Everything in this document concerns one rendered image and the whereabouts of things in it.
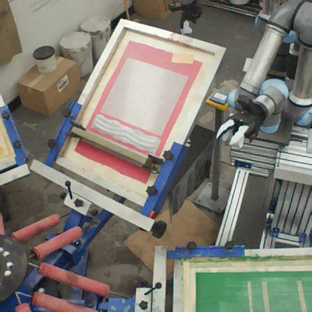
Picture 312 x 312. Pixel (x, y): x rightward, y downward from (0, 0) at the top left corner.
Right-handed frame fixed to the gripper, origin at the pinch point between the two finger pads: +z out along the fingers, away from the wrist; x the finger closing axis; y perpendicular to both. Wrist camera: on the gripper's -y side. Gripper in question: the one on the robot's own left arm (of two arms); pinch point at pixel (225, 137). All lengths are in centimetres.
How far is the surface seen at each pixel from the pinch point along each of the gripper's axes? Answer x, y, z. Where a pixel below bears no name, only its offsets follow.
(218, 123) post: 73, 82, -83
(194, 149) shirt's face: 57, 65, -44
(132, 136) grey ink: 61, 34, -10
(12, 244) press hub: 52, 30, 64
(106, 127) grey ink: 75, 32, -7
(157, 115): 56, 28, -22
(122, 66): 85, 15, -31
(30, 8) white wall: 288, 46, -98
